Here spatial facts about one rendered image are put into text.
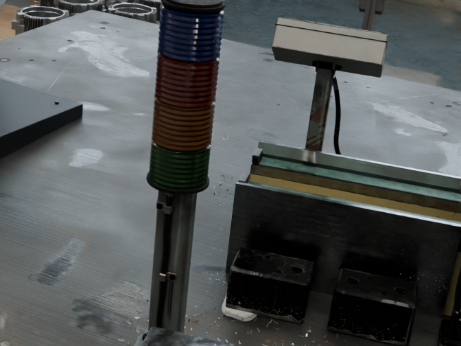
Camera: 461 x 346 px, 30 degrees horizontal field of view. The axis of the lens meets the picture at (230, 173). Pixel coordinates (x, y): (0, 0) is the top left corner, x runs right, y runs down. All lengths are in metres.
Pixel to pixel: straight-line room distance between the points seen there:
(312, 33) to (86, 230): 0.45
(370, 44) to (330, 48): 0.06
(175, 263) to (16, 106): 0.75
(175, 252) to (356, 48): 0.54
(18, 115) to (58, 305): 0.54
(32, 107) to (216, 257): 0.54
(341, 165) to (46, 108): 0.61
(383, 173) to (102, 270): 0.41
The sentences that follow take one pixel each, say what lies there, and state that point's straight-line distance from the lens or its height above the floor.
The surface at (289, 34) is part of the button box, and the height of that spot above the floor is 1.06.
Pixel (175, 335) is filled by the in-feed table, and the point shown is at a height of 0.92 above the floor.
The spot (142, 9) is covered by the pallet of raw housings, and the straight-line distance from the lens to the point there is 3.51.
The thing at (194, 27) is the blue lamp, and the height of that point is 1.20.
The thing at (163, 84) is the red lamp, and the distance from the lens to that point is 0.82.
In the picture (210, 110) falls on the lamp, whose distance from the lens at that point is 0.83.
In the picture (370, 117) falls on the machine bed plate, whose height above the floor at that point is 0.80.
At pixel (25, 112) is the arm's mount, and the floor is 0.83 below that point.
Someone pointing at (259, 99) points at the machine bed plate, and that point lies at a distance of 1.82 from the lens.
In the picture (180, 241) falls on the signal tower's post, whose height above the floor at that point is 0.97.
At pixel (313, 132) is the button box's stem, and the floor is 0.91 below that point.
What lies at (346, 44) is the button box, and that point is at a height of 1.06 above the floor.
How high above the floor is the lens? 1.40
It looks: 24 degrees down
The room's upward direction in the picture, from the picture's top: 6 degrees clockwise
